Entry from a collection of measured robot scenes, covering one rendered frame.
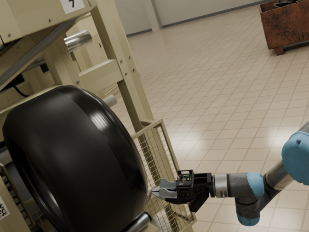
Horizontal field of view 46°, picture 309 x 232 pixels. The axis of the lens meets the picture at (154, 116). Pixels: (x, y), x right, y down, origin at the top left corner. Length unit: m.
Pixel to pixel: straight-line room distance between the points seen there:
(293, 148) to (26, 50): 1.10
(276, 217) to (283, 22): 3.73
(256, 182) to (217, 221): 1.56
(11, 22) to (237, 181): 0.95
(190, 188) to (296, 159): 0.38
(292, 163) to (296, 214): 1.72
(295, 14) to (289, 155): 4.98
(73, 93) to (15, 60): 0.43
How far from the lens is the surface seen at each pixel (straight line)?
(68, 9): 1.50
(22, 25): 1.43
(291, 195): 2.80
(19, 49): 1.56
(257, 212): 1.26
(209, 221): 2.73
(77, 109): 1.13
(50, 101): 1.18
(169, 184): 1.24
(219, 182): 1.17
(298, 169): 0.93
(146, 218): 1.37
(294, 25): 5.86
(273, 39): 5.87
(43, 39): 1.59
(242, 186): 1.17
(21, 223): 1.24
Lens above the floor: 1.69
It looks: 20 degrees down
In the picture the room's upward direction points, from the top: 19 degrees counter-clockwise
